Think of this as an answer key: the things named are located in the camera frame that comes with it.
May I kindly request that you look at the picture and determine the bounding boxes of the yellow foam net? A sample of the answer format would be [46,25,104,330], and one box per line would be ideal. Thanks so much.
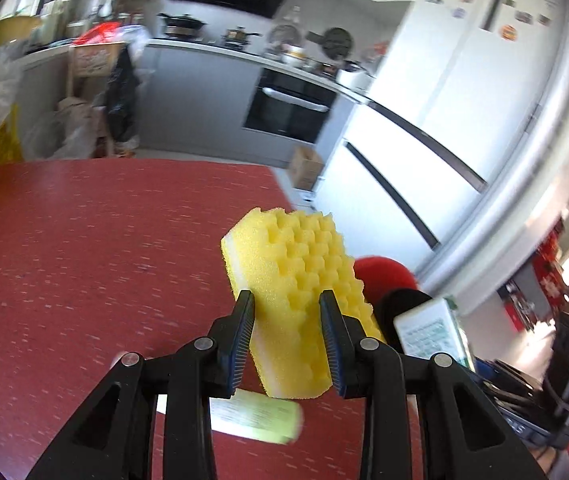
[221,207,383,400]

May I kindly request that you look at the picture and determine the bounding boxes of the red printed cloth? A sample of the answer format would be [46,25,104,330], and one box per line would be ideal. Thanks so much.
[532,220,566,292]

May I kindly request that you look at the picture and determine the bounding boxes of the silver round rack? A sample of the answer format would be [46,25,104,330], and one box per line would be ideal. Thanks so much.
[269,24,299,48]

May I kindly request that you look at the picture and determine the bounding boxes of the stack of bowls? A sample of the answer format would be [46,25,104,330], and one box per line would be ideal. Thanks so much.
[279,45,308,66]

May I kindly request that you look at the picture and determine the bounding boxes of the white bottle green label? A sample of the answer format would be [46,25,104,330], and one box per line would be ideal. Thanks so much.
[209,389,305,446]

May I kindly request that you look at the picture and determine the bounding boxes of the black pot with lid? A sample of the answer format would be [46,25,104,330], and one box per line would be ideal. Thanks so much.
[222,26,260,48]

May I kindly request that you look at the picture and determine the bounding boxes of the grey lower cabinets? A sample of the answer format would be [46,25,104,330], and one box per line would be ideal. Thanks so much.
[139,40,355,167]

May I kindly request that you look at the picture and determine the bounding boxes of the green white packet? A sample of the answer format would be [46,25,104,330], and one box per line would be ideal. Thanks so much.
[393,297,468,373]

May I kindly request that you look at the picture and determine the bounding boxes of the cardboard box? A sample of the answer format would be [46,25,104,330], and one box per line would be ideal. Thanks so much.
[287,146,325,191]

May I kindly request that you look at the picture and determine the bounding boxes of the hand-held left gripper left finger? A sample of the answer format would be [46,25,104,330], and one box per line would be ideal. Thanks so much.
[24,290,256,480]

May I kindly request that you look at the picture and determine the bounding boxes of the dark round perforated rack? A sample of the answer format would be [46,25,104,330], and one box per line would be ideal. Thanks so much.
[322,27,354,58]

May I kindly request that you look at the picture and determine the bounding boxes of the red box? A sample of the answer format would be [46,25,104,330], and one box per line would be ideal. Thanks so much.
[503,285,531,332]

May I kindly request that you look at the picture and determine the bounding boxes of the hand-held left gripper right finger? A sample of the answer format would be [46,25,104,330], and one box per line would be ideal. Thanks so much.
[319,290,550,480]

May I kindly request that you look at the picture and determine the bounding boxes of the white refrigerator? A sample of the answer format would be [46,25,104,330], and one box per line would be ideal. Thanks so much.
[315,0,569,271]

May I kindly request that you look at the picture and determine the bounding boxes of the black built-in oven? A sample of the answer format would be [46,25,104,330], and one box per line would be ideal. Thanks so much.
[242,67,338,143]

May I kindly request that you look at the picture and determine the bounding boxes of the group of fridge magnets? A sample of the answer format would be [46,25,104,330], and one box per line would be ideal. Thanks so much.
[425,0,553,42]

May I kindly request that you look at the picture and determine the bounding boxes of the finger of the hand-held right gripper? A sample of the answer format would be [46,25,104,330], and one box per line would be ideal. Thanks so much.
[467,355,553,411]

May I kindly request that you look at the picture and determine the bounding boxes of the white plastic bag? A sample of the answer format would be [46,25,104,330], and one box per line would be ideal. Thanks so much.
[119,25,152,61]

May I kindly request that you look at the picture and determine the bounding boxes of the black wok with lid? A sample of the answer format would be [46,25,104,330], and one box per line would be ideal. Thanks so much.
[158,12,208,38]

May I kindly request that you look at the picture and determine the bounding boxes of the red round stool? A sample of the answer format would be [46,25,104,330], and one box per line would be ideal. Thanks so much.
[353,256,419,306]

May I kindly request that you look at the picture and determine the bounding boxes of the black plastic bag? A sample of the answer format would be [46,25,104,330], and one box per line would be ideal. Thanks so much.
[104,47,140,151]

